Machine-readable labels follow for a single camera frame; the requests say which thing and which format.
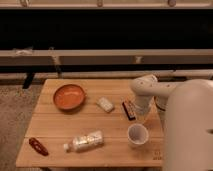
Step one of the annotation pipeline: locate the orange bowl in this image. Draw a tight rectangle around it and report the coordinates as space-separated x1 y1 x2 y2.
53 84 86 110

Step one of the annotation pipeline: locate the metal frame rail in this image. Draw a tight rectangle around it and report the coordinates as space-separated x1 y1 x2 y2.
0 49 213 65

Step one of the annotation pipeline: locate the red chili pepper toy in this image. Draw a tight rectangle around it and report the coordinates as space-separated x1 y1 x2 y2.
29 138 49 156

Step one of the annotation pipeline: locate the white paper cup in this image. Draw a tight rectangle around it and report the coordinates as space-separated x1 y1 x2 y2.
127 123 149 148

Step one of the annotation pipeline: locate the white rectangular sponge block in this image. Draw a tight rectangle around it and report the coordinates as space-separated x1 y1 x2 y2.
97 97 114 113

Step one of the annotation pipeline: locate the clear plastic bottle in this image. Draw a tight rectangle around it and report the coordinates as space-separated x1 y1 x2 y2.
63 130 104 152

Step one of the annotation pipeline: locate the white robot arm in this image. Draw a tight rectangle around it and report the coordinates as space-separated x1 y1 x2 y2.
130 75 213 171

